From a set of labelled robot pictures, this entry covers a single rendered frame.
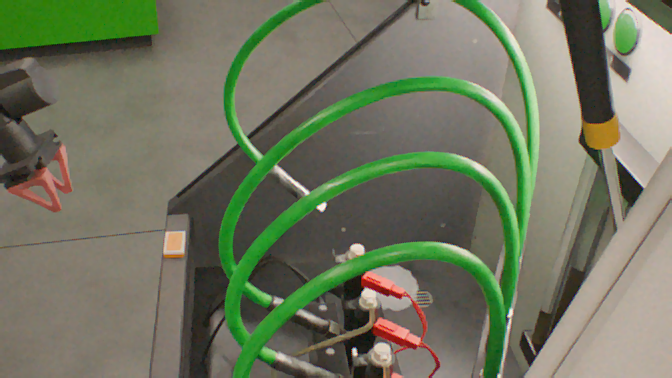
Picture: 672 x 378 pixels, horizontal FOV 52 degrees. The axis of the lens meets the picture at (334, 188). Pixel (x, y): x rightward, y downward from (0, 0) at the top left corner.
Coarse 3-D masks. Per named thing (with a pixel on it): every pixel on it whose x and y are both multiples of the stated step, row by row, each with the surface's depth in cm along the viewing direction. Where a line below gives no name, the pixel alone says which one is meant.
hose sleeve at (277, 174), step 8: (272, 168) 89; (280, 168) 90; (272, 176) 89; (280, 176) 89; (288, 176) 90; (280, 184) 90; (288, 184) 89; (296, 184) 90; (288, 192) 90; (296, 192) 90; (304, 192) 90
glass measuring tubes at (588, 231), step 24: (624, 144) 72; (600, 168) 73; (624, 168) 69; (648, 168) 68; (576, 192) 80; (600, 192) 75; (624, 192) 69; (576, 216) 81; (600, 216) 76; (576, 240) 83; (600, 240) 75; (576, 264) 81; (552, 288) 87; (576, 288) 83; (552, 312) 90; (528, 336) 94; (528, 360) 93
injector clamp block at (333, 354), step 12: (312, 312) 93; (324, 312) 93; (336, 312) 93; (312, 336) 91; (324, 348) 88; (336, 348) 88; (312, 360) 92; (324, 360) 86; (336, 360) 86; (336, 372) 85; (348, 372) 85
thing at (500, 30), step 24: (312, 0) 75; (456, 0) 71; (264, 24) 78; (504, 24) 72; (240, 48) 81; (528, 72) 74; (528, 96) 75; (528, 120) 76; (240, 144) 88; (528, 144) 78
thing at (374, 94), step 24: (360, 96) 62; (384, 96) 62; (480, 96) 64; (312, 120) 63; (504, 120) 65; (288, 144) 64; (264, 168) 65; (528, 168) 69; (240, 192) 66; (528, 192) 71; (528, 216) 73; (336, 336) 79
